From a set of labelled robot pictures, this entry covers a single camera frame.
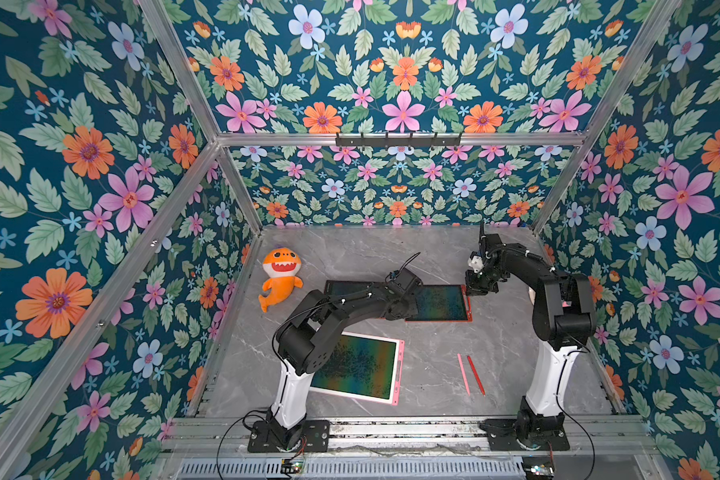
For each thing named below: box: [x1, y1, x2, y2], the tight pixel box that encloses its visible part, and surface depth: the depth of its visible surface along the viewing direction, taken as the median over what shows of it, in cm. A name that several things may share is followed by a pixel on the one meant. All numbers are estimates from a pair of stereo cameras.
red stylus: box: [467, 355, 486, 396], surface depth 86 cm
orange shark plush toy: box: [258, 247, 304, 313], surface depth 100 cm
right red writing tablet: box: [405, 284, 473, 322], surface depth 100 cm
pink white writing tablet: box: [310, 331, 405, 405], surface depth 86 cm
